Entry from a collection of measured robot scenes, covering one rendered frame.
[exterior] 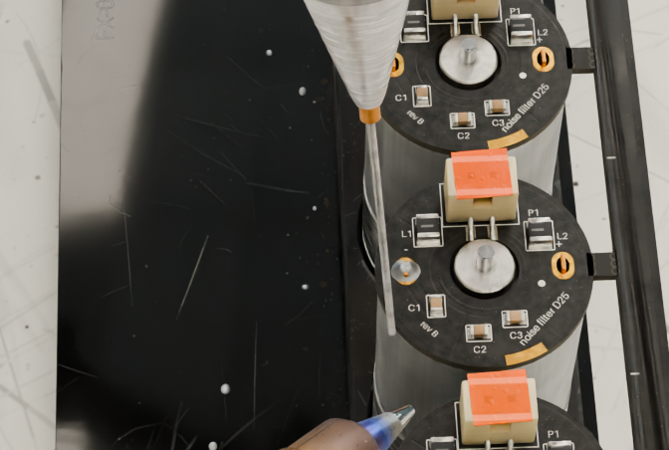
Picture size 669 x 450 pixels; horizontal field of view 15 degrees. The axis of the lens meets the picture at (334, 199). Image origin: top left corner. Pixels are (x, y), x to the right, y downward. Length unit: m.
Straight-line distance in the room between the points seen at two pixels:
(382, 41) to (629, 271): 0.07
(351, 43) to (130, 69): 0.14
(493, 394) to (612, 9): 0.06
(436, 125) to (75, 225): 0.07
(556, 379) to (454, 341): 0.02
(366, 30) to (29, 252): 0.14
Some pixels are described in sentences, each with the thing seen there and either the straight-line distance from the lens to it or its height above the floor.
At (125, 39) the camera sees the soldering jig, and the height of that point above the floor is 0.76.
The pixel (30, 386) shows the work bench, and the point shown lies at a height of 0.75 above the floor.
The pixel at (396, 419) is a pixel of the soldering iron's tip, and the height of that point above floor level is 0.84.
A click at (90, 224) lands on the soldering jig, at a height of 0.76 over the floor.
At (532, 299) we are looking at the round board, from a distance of 0.29.
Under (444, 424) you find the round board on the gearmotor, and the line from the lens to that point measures 0.28.
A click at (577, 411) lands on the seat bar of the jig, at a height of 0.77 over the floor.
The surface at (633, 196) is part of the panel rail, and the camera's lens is 0.30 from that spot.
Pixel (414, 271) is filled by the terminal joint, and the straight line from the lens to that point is 0.29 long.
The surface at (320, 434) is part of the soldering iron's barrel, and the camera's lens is 0.24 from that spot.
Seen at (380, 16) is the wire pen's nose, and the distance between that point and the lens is 0.23.
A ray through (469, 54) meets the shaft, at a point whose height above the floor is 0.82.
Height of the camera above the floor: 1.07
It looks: 60 degrees down
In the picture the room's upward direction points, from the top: straight up
